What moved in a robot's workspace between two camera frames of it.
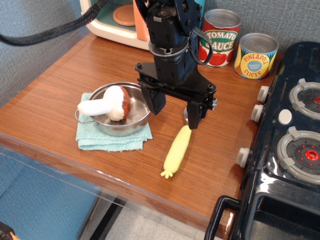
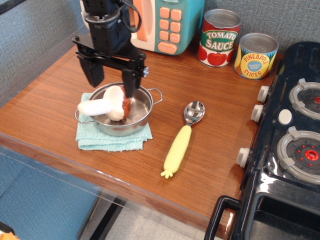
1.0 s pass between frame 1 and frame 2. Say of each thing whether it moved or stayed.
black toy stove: stayed
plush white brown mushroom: stayed
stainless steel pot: stayed
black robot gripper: moved
